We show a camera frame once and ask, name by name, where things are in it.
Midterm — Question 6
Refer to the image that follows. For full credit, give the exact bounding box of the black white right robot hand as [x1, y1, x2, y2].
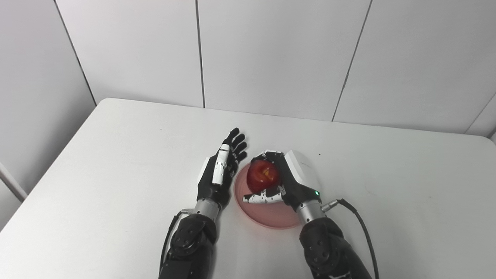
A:
[243, 149, 323, 213]

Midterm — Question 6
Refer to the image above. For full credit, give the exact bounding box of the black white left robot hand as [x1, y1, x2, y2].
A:
[196, 127, 248, 206]

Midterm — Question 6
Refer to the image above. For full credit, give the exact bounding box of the red apple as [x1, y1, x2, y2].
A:
[246, 160, 280, 194]

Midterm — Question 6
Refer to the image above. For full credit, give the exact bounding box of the pink round plate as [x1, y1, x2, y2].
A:
[234, 161, 307, 230]

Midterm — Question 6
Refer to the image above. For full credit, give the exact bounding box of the white slanted bar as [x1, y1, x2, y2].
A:
[0, 162, 28, 202]

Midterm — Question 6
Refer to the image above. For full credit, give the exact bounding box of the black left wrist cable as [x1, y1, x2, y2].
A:
[160, 209, 194, 272]

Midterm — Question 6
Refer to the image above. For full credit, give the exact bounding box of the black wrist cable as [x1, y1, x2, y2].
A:
[322, 198, 380, 279]
[160, 209, 194, 272]

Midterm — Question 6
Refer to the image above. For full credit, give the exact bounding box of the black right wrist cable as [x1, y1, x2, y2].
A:
[322, 198, 380, 279]

